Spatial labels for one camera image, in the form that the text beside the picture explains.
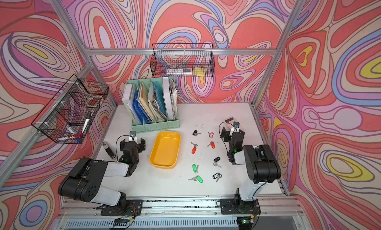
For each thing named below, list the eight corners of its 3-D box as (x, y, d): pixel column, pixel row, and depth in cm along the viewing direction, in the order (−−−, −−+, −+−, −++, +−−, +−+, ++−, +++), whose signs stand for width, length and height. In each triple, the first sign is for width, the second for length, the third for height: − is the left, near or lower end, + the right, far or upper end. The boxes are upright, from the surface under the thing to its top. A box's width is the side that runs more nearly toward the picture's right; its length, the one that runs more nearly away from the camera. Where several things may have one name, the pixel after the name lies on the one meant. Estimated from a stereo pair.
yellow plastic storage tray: (151, 170, 89) (148, 166, 83) (157, 134, 106) (155, 128, 100) (178, 170, 89) (177, 166, 83) (180, 134, 106) (180, 128, 100)
